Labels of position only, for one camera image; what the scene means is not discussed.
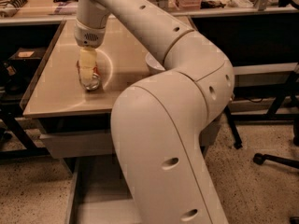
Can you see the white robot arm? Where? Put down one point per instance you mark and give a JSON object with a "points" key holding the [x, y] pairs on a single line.
{"points": [[156, 122]]}

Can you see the closed top drawer front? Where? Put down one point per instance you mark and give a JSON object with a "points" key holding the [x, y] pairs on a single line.
{"points": [[78, 144]]}

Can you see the white ceramic bowl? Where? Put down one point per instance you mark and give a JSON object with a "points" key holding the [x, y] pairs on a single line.
{"points": [[153, 65]]}

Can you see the red coke can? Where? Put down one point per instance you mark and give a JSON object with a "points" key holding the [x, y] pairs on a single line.
{"points": [[90, 80]]}

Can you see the open middle drawer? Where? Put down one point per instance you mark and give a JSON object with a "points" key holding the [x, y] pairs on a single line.
{"points": [[99, 193]]}

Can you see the black office chair base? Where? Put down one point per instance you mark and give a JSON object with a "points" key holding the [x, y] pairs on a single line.
{"points": [[261, 158]]}

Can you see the black box with label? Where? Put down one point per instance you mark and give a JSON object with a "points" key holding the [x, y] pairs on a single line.
{"points": [[23, 54]]}

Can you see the grey drawer cabinet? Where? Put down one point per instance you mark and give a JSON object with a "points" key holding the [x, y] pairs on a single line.
{"points": [[58, 92]]}

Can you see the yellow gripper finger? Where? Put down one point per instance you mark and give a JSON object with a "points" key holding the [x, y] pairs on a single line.
{"points": [[87, 58]]}

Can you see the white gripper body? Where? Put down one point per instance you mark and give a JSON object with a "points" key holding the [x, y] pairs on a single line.
{"points": [[88, 35]]}

